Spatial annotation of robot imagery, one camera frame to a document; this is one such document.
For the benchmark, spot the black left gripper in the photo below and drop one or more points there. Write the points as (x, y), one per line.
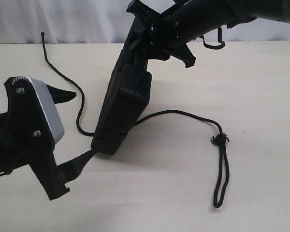
(35, 144)

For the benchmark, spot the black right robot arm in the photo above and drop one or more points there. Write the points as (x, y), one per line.
(198, 17)

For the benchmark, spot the black plastic carrying case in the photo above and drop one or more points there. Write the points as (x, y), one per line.
(127, 95)

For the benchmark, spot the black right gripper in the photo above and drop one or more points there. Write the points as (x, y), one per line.
(161, 37)

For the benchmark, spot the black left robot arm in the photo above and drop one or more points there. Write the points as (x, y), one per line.
(8, 146)

